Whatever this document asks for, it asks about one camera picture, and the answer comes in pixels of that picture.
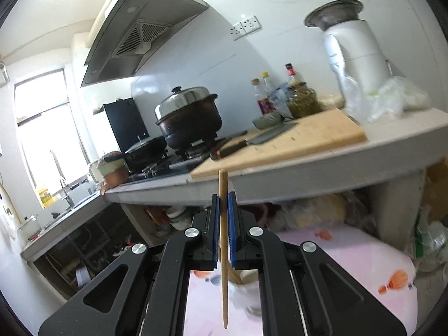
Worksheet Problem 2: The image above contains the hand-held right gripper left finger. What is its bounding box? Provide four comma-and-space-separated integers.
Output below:
38, 194, 221, 336

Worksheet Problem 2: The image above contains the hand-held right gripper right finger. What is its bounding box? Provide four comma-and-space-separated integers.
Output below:
227, 192, 407, 336

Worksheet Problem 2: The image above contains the wooden chopstick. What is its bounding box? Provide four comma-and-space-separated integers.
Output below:
218, 169, 230, 330

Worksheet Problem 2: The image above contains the stack of bowls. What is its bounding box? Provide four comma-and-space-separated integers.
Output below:
164, 206, 190, 235

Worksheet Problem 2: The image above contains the white plastic bag liner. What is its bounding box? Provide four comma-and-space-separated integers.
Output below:
229, 280, 263, 323

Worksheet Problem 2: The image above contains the gas stove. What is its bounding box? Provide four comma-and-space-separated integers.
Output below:
128, 136, 228, 183

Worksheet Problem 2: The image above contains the yellow filled plastic bag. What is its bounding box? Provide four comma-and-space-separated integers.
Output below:
276, 194, 351, 232

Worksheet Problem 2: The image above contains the kitchen cleaver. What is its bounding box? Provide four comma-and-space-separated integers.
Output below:
210, 122, 298, 162

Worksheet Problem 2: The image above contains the black frying pan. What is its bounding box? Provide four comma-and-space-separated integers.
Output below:
103, 135, 168, 170

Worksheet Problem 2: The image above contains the black cooking pot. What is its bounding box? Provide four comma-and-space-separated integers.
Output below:
156, 103, 223, 149

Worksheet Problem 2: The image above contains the copper pot with cream lid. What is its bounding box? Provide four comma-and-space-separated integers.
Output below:
99, 151, 131, 188

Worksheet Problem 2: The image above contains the wooden cutting board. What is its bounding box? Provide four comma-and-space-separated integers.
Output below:
189, 108, 368, 180

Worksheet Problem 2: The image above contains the small grey bowl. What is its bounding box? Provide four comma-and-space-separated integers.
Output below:
252, 115, 282, 130

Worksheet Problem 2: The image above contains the cream container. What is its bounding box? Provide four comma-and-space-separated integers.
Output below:
89, 159, 104, 183

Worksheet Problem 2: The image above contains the cork top bottle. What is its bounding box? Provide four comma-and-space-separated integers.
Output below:
251, 78, 274, 116

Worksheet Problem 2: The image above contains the steel pot lid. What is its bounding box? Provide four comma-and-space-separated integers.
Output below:
155, 86, 218, 121

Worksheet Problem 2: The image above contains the blue packet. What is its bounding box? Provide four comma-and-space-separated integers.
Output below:
269, 83, 295, 119

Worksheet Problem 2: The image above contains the black box appliance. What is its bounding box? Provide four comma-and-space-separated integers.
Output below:
103, 97, 149, 153

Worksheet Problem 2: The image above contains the metal faucet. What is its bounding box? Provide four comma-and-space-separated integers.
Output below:
59, 177, 79, 209

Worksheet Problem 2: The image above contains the yellow cap bottle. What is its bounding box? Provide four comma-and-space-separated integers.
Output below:
262, 72, 277, 99

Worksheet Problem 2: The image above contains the red cap sauce bottle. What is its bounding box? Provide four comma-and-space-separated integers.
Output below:
284, 63, 302, 86

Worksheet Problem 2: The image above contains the clear plastic bag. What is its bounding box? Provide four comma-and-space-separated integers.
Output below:
341, 73, 372, 123

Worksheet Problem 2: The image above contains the glass pot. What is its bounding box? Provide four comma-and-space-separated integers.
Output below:
17, 214, 42, 240

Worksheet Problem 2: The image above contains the window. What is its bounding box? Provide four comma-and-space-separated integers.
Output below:
14, 68, 90, 211

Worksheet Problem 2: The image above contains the grey range hood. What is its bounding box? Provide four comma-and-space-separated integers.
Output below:
80, 0, 211, 88

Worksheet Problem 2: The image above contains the white plastic bag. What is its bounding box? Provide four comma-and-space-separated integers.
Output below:
367, 76, 432, 120

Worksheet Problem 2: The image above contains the white kitchen appliance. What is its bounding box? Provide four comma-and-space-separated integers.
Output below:
322, 20, 393, 92

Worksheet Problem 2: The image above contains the stainless steel bowl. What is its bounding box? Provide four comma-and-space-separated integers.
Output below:
304, 0, 365, 30

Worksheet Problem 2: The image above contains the white double wall socket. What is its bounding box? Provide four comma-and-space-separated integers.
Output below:
230, 15, 262, 41

